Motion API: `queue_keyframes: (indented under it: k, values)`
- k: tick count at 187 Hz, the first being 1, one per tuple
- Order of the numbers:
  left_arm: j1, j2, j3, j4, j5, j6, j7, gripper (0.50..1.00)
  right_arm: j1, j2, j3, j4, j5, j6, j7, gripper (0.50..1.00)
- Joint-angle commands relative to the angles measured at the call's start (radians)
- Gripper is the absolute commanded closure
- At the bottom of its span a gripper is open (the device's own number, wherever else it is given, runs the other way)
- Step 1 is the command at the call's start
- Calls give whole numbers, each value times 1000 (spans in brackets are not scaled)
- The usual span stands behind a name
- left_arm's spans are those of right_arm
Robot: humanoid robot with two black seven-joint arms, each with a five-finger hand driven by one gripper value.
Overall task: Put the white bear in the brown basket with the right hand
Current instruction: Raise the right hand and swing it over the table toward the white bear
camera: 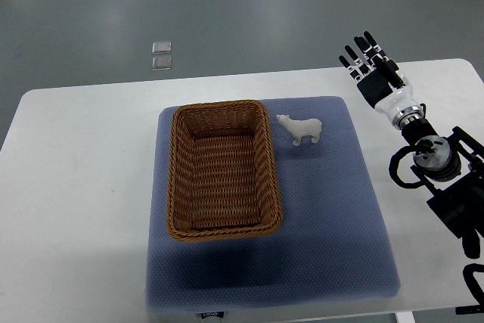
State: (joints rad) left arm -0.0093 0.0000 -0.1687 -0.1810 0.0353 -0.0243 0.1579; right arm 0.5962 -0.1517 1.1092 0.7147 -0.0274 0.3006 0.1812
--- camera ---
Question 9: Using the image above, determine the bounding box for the lower clear floor tile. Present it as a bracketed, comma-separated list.
[152, 55, 172, 70]

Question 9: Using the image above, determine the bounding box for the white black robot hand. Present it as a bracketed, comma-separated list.
[338, 31, 415, 118]

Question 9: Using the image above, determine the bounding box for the black table control panel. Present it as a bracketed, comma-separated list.
[455, 305, 484, 315]

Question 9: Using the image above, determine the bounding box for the blue textured mat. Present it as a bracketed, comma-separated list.
[146, 96, 400, 315]

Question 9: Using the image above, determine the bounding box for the white bear figurine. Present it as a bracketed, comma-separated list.
[276, 114, 322, 147]

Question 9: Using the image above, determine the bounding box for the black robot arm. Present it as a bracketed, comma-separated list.
[339, 32, 483, 315]

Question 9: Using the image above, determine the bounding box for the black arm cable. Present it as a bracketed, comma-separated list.
[389, 144, 428, 189]

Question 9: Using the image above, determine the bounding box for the brown wicker basket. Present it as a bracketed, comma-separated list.
[166, 100, 283, 243]

